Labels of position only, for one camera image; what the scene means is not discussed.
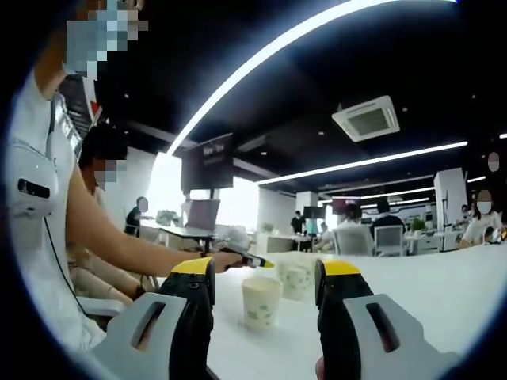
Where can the red lit wall screen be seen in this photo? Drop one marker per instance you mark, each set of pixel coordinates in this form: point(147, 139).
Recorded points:
point(344, 204)

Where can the white table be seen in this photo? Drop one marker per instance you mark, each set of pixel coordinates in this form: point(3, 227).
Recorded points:
point(416, 297)

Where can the white chair armrest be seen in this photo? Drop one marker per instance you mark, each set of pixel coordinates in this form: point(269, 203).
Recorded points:
point(101, 306)

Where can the ceiling air conditioner unit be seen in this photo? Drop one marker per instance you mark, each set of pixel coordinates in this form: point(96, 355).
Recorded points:
point(366, 118)

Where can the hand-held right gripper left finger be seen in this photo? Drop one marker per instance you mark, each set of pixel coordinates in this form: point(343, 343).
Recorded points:
point(130, 344)

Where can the person's right hand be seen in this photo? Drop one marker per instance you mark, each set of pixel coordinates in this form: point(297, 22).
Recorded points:
point(321, 370)

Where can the curved ceiling light strip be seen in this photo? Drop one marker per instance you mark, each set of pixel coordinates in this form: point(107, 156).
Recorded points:
point(356, 163)

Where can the white banner stand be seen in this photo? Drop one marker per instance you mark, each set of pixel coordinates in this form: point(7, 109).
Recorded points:
point(85, 103)

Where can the black monitor on stand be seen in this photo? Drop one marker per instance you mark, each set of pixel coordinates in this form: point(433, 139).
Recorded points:
point(315, 212)

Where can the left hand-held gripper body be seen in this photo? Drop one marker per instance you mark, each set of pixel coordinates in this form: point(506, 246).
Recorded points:
point(235, 242)

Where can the person's left hand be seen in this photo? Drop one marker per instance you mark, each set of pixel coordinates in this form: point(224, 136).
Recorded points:
point(229, 260)

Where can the white chest-worn device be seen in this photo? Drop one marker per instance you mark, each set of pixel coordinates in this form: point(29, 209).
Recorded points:
point(27, 166)

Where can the operator in white shirt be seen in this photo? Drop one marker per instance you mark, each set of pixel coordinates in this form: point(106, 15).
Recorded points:
point(35, 257)

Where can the dark red screen on stand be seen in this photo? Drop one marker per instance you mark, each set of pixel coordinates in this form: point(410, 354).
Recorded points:
point(204, 213)

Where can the hanging dark display screen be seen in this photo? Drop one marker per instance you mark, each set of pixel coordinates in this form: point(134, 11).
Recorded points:
point(206, 166)

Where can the white mesh office chair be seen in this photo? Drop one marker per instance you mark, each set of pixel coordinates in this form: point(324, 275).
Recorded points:
point(390, 239)
point(354, 241)

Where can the white paper cup green print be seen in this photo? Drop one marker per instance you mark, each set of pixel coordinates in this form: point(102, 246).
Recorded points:
point(261, 302)
point(297, 281)

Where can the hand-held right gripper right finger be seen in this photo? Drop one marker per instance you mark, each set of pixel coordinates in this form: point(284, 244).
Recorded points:
point(404, 348)

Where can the white office desk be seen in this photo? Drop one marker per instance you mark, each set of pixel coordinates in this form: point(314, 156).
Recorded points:
point(277, 242)

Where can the small green potted plant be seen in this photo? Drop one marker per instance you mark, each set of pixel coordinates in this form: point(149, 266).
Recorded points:
point(418, 225)

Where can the long curved ceiling light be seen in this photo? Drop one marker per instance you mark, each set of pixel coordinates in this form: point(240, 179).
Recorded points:
point(277, 44)

